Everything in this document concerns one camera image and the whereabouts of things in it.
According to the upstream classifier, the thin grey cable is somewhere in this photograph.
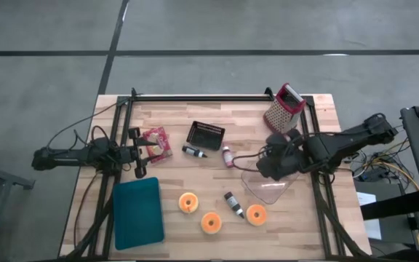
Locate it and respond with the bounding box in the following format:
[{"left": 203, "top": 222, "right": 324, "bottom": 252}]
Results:
[{"left": 46, "top": 103, "right": 119, "bottom": 150}]

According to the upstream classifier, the toy donut pink icing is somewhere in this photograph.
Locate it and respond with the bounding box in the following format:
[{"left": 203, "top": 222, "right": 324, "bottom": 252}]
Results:
[{"left": 245, "top": 203, "right": 268, "bottom": 227}]

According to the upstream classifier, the black aluminium table frame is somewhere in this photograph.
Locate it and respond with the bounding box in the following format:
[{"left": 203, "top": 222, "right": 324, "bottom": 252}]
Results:
[{"left": 65, "top": 87, "right": 369, "bottom": 261}]

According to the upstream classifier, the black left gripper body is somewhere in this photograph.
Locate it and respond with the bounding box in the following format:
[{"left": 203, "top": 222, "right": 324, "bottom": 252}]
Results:
[{"left": 116, "top": 127, "right": 148, "bottom": 179}]

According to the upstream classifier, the black slotted plastic basket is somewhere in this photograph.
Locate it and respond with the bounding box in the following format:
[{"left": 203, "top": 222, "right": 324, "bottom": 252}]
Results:
[{"left": 185, "top": 120, "right": 227, "bottom": 152}]

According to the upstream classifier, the pink food colouring bottle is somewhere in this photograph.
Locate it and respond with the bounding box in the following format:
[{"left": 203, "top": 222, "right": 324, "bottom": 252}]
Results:
[{"left": 221, "top": 144, "right": 236, "bottom": 169}]

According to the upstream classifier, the red-trimmed metal box grater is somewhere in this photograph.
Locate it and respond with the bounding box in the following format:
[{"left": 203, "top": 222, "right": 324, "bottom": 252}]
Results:
[{"left": 262, "top": 82, "right": 308, "bottom": 136}]

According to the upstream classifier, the white paper sheet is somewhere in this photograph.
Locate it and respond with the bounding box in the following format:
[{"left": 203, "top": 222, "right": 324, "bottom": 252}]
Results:
[{"left": 356, "top": 191, "right": 383, "bottom": 241}]

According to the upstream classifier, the red snack packet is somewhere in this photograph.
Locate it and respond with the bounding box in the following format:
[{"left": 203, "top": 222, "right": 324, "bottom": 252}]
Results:
[{"left": 142, "top": 126, "right": 174, "bottom": 164}]

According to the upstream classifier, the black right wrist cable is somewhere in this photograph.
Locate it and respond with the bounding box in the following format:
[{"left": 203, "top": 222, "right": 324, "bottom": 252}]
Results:
[{"left": 231, "top": 143, "right": 279, "bottom": 170}]

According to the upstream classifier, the plain toy donut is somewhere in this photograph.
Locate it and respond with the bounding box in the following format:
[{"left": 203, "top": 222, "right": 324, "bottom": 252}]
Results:
[{"left": 177, "top": 191, "right": 200, "bottom": 215}]

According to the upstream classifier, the clear plastic container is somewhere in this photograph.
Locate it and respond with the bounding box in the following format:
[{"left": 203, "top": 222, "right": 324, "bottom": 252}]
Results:
[{"left": 240, "top": 138, "right": 303, "bottom": 205}]

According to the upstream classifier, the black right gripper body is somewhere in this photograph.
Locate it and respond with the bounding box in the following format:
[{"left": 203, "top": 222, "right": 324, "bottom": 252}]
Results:
[{"left": 255, "top": 129, "right": 308, "bottom": 182}]

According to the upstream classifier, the black metal beam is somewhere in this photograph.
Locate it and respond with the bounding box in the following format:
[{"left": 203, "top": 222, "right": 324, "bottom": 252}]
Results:
[{"left": 359, "top": 189, "right": 419, "bottom": 221}]

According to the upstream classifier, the black food colouring bottle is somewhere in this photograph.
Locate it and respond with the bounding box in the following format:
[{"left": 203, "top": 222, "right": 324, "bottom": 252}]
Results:
[
  {"left": 223, "top": 191, "right": 246, "bottom": 220},
  {"left": 181, "top": 144, "right": 209, "bottom": 159}
]

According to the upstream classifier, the teal plastic tray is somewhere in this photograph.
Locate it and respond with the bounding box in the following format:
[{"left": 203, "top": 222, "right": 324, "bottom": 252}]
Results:
[{"left": 112, "top": 176, "right": 166, "bottom": 251}]

